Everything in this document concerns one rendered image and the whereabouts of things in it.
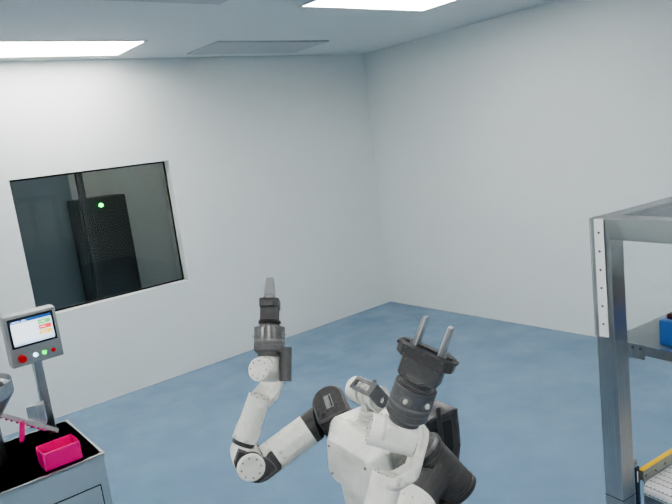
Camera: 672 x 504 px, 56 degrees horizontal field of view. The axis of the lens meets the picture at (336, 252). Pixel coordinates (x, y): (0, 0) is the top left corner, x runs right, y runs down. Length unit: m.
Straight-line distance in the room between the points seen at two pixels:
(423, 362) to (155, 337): 4.97
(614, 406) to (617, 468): 0.19
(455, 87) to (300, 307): 2.77
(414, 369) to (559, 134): 4.78
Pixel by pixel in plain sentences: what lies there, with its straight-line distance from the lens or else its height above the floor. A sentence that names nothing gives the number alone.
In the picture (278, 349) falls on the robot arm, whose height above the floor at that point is 1.44.
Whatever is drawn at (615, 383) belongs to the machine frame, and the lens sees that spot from 2.02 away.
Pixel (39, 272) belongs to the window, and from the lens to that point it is 5.82.
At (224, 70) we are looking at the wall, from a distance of 6.45.
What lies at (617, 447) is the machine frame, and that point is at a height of 1.02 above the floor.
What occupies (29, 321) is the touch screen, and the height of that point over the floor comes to 1.34.
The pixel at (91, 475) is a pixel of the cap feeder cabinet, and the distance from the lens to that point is 3.17.
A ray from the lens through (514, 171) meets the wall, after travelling 6.22.
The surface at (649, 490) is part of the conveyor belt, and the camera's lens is 2.21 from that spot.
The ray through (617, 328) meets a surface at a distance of 1.94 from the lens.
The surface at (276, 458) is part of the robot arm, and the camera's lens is 1.86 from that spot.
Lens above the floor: 2.00
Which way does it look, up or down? 10 degrees down
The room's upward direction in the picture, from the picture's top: 7 degrees counter-clockwise
